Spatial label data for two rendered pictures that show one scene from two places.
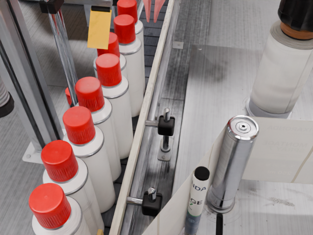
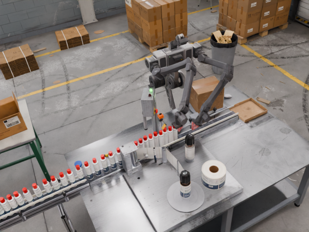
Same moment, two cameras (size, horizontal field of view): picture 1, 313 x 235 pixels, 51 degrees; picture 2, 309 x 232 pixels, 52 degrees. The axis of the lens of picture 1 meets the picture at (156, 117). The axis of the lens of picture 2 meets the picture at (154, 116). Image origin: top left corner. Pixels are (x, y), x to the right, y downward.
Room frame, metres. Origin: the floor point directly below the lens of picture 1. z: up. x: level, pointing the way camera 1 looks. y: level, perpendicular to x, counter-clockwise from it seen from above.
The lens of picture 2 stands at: (-0.84, -1.68, 3.08)
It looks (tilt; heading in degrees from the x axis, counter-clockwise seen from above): 41 degrees down; 57
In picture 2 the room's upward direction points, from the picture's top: 6 degrees counter-clockwise
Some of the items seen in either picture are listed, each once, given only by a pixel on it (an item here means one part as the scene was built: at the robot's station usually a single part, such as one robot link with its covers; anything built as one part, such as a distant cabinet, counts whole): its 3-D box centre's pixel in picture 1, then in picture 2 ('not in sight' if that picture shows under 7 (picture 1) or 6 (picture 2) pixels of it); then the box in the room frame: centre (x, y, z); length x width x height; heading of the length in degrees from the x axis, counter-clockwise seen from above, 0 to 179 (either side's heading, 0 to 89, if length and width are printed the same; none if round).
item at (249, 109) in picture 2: not in sight; (248, 109); (1.40, -0.09, 0.85); 0.30 x 0.26 x 0.04; 171
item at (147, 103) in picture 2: not in sight; (149, 102); (0.32, 0.16, 1.38); 0.17 x 0.10 x 0.19; 46
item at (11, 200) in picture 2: not in sight; (13, 203); (-1.00, 0.29, 0.98); 0.05 x 0.05 x 0.20
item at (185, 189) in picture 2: not in sight; (185, 184); (0.15, -0.50, 1.04); 0.09 x 0.09 x 0.29
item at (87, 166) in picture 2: not in sight; (88, 170); (-0.37, 0.19, 0.98); 0.05 x 0.05 x 0.20
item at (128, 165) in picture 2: not in sight; (130, 158); (-0.02, 0.04, 1.01); 0.14 x 0.13 x 0.26; 171
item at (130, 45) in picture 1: (128, 70); (170, 135); (0.45, 0.05, 0.98); 0.05 x 0.05 x 0.20
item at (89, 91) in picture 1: (98, 135); (156, 140); (0.30, 0.09, 0.98); 0.05 x 0.05 x 0.20
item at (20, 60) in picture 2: not in sight; (17, 61); (0.03, 4.24, 0.16); 0.65 x 0.54 x 0.32; 173
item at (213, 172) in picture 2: not in sight; (213, 174); (0.43, -0.53, 0.95); 0.20 x 0.20 x 0.14
